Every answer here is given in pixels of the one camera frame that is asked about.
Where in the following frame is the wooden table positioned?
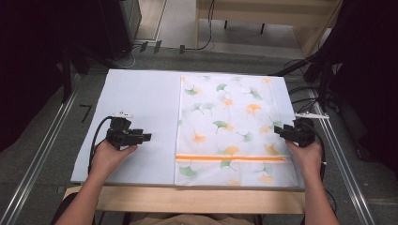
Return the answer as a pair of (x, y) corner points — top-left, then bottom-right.
(63, 184), (306, 216)

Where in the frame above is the black tripod stand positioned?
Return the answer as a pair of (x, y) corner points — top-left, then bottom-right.
(268, 46), (337, 113)

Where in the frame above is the light blue table mat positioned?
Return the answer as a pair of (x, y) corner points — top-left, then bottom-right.
(69, 68), (306, 191)

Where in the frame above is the light wooden bench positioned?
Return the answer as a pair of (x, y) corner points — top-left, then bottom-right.
(194, 0), (344, 58)

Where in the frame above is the aluminium floor rail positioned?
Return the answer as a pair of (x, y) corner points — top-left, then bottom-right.
(308, 88), (376, 225)
(0, 74), (82, 225)

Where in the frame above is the long black floor cable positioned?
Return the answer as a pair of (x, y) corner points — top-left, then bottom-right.
(179, 0), (218, 54)

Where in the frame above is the person's left hand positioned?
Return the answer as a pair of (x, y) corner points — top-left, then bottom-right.
(89, 139), (139, 183)

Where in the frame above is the black cabinet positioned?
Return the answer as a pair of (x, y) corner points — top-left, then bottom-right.
(99, 0), (143, 61)

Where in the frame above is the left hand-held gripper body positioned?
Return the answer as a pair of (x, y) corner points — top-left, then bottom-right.
(105, 111), (145, 151)

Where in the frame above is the left hand-held gripper black cable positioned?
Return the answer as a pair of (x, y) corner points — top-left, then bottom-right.
(87, 115), (115, 174)

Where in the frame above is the person's right hand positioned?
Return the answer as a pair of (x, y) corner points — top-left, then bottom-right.
(285, 139), (324, 176)

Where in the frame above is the black metal stand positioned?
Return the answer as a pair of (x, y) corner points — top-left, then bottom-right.
(59, 40), (83, 105)

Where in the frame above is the bundle of black floor cables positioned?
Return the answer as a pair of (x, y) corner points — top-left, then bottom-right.
(283, 57), (322, 115)

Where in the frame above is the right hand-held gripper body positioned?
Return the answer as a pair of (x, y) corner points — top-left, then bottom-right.
(289, 112), (330, 148)

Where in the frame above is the white floor cable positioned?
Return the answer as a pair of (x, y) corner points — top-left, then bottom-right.
(112, 46), (139, 70)

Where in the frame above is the leaf-print bag with orange zipper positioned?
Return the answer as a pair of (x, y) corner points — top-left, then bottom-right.
(174, 74), (300, 188)

